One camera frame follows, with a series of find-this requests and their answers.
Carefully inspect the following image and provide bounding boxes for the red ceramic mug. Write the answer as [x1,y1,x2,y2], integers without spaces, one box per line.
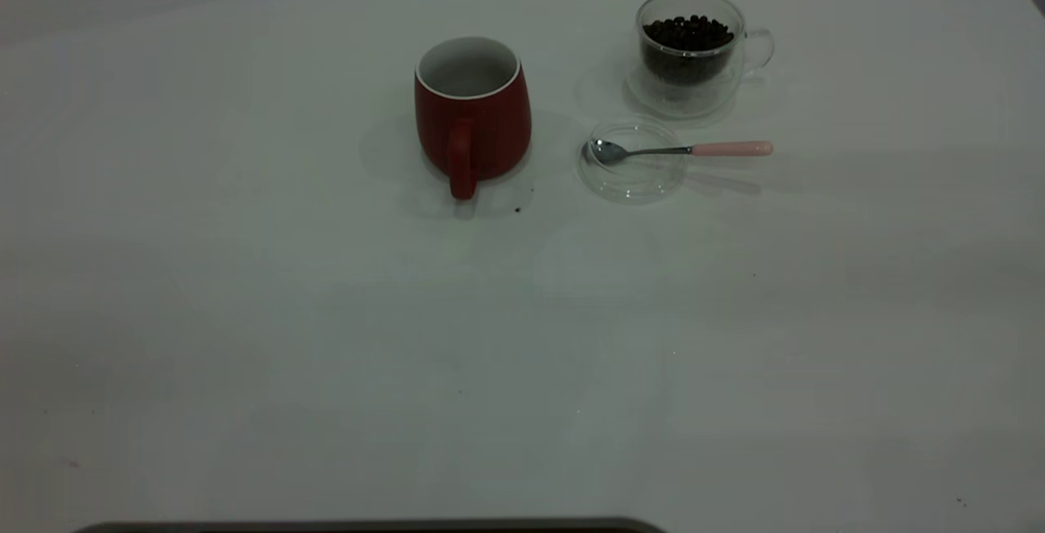
[414,35,533,201]

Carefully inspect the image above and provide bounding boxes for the pink handled metal spoon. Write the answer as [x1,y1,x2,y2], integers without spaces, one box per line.
[587,138,775,166]

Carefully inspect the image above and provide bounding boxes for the clear glass cup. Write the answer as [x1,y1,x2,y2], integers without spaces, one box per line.
[625,0,776,118]

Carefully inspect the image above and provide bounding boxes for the dark coffee beans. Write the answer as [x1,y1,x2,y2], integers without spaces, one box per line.
[642,15,735,84]

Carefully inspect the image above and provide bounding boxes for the clear glass dish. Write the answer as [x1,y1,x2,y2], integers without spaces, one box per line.
[576,114,688,205]

